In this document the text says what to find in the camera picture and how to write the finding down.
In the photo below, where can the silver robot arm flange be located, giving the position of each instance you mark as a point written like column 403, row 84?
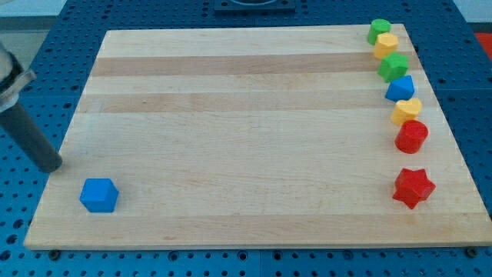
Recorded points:
column 13, row 79

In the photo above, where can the blue cube block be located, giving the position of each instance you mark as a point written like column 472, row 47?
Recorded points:
column 99, row 195

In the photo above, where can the green star block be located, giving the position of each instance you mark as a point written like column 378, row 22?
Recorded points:
column 393, row 66

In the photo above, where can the red star block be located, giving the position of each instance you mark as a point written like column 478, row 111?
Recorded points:
column 412, row 187

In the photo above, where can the wooden board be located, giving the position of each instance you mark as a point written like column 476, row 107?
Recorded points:
column 252, row 138

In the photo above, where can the yellow heart block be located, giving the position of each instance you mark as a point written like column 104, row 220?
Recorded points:
column 405, row 110

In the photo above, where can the blue pentagon block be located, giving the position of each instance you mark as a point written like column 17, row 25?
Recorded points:
column 400, row 89

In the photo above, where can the red cylinder block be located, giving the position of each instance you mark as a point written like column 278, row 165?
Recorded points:
column 411, row 136

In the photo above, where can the yellow hexagon block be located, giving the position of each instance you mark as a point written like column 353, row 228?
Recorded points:
column 386, row 43

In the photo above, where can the green cylinder block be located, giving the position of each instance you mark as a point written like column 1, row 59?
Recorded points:
column 377, row 26

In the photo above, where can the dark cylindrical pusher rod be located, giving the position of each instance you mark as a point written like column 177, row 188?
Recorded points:
column 28, row 136

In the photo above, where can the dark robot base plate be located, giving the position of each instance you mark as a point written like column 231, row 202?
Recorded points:
column 229, row 6

